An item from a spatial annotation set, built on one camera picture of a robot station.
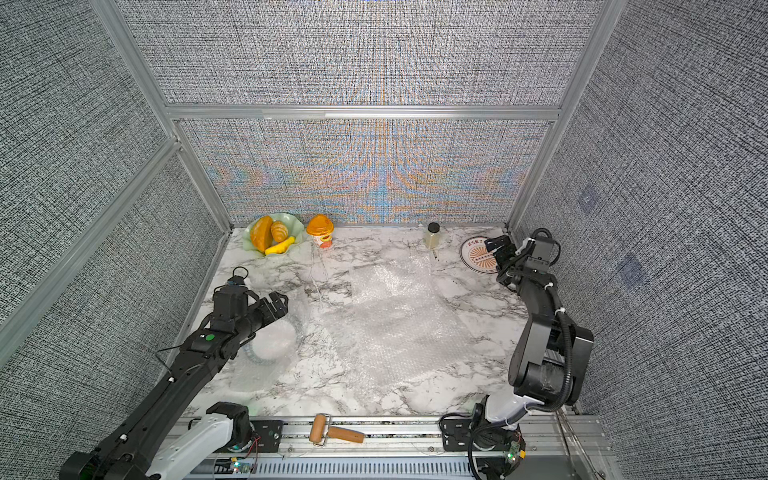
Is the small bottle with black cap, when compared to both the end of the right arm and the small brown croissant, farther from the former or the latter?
the small brown croissant

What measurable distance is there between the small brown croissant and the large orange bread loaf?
0.03ft

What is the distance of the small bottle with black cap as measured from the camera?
1.08 metres

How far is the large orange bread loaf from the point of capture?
108cm

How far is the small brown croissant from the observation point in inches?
42.9
